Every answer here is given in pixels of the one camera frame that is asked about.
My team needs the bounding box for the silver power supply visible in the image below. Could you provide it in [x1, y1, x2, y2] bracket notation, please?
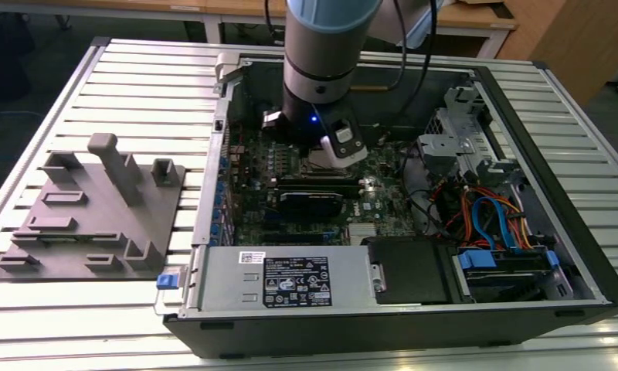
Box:
[198, 246, 378, 312]

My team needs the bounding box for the hard disk in blue carrier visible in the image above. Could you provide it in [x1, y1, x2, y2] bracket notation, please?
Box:
[456, 247, 562, 302]

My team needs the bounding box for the CPU socket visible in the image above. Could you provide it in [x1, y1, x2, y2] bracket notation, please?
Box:
[298, 145, 358, 179]

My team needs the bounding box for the grey parts rack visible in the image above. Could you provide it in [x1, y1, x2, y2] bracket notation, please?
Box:
[0, 132, 188, 280]

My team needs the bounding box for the wooden desk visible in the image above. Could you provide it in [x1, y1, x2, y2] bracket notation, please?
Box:
[15, 0, 520, 59]

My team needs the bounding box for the metal drive cage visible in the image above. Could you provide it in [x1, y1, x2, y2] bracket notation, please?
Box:
[416, 87, 527, 186]

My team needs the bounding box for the black graphics card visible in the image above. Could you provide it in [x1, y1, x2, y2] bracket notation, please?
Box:
[276, 189, 348, 223]

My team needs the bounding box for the green motherboard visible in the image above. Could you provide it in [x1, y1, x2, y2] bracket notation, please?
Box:
[226, 123, 430, 247]

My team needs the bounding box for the black PC case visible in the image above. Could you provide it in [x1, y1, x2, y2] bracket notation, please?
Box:
[154, 52, 618, 359]

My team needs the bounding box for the black RAM slot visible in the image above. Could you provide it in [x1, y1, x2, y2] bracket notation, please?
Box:
[278, 184, 362, 194]
[279, 175, 360, 186]

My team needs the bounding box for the orange yellow wire bundle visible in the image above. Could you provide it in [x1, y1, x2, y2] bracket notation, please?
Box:
[443, 185, 548, 252]

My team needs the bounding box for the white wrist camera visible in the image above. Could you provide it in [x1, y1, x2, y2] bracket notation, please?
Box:
[319, 118, 371, 170]

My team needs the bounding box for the wooden cabinet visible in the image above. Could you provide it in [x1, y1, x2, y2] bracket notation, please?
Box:
[499, 0, 618, 105]

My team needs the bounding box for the silver CPU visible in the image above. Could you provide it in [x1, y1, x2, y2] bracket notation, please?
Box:
[308, 149, 335, 168]

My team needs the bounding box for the blue wire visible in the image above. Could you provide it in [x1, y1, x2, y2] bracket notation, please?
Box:
[471, 196, 522, 252]

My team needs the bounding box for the silver heat sink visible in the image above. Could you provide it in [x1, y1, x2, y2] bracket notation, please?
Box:
[348, 222, 383, 237]

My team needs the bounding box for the black drive bay cover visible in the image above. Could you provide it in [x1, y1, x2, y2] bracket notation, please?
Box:
[362, 236, 476, 306]

